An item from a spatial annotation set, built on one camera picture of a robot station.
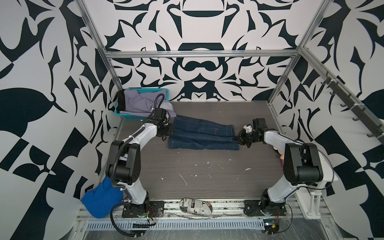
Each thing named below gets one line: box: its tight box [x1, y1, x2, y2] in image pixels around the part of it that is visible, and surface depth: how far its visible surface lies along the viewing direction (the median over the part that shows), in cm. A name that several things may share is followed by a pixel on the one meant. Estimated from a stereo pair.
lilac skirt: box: [119, 89, 177, 118], surface depth 114 cm
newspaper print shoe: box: [179, 198, 213, 216], surface depth 74 cm
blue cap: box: [80, 176, 124, 219], surface depth 76 cm
